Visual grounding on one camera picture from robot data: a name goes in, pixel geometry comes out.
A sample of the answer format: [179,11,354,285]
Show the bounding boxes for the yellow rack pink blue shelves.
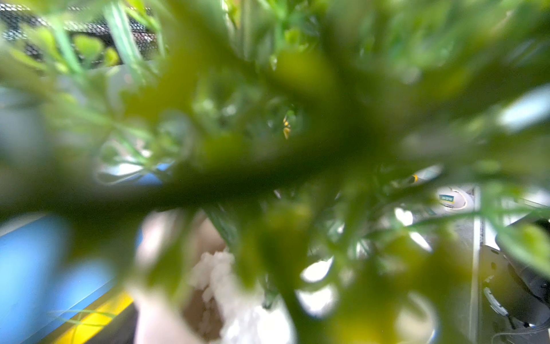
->
[1,173,160,343]

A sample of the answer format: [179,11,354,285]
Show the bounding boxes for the clear tape roll on floor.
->
[431,186,474,214]

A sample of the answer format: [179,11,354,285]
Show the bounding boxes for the black wire mesh basket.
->
[1,1,158,62]

